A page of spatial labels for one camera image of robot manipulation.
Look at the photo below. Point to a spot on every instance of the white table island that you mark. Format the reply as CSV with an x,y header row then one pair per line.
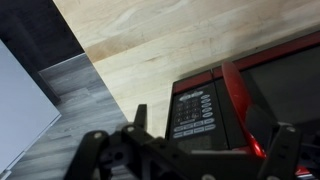
x,y
23,110

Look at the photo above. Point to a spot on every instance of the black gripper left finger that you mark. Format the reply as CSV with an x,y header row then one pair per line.
x,y
100,150

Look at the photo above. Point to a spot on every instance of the black microwave body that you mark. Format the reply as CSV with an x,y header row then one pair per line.
x,y
193,113

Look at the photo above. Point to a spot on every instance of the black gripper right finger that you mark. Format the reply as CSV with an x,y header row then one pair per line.
x,y
280,150

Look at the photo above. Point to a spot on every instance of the red microwave door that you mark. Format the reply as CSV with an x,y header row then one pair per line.
x,y
283,86

